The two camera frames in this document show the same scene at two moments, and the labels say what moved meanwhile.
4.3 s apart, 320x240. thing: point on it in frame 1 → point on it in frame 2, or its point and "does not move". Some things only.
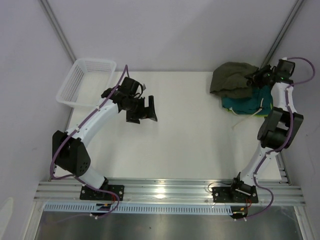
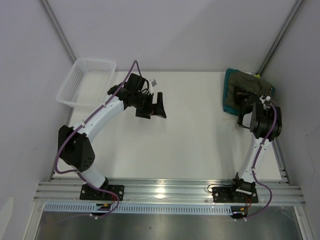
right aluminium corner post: x=287 y=23 does not move
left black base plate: x=88 y=193 does not move
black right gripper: x=254 y=78 → x=239 y=94
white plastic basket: x=86 y=81 does not move
